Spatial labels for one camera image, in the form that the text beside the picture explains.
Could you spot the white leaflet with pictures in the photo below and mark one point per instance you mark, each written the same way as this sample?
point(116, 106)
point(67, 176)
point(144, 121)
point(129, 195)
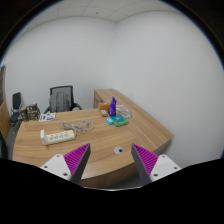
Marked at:
point(47, 117)

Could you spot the small cyan box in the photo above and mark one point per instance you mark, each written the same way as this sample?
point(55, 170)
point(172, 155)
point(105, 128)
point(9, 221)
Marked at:
point(109, 121)

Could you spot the dark cluttered box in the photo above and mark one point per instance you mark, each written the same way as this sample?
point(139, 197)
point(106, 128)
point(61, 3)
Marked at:
point(30, 112)

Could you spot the orange small box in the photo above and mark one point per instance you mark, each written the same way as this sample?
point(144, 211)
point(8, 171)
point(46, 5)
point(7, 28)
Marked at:
point(103, 109)

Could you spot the black side chair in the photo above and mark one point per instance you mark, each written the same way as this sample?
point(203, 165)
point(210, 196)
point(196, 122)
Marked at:
point(16, 105)

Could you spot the wooden side cabinet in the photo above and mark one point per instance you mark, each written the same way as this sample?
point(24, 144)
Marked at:
point(102, 96)

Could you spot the green flat box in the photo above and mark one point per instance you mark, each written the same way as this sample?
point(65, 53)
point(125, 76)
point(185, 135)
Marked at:
point(119, 120)

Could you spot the clear plastic bag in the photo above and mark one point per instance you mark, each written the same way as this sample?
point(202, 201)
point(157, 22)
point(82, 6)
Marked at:
point(120, 109)

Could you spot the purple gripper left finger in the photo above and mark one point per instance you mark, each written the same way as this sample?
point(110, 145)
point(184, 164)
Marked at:
point(69, 166)

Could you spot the white charger plug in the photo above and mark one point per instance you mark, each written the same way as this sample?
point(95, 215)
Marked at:
point(42, 134)

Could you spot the black mesh office chair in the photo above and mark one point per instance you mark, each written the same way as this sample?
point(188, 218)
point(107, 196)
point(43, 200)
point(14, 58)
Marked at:
point(61, 99)

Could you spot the white power strip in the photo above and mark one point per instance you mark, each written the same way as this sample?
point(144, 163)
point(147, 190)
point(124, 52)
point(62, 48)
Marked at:
point(58, 137)

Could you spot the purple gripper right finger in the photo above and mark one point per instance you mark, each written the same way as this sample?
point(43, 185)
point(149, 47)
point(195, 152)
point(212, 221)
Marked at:
point(152, 167)

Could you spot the round desk cable grommet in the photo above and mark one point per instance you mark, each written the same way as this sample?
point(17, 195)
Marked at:
point(118, 150)

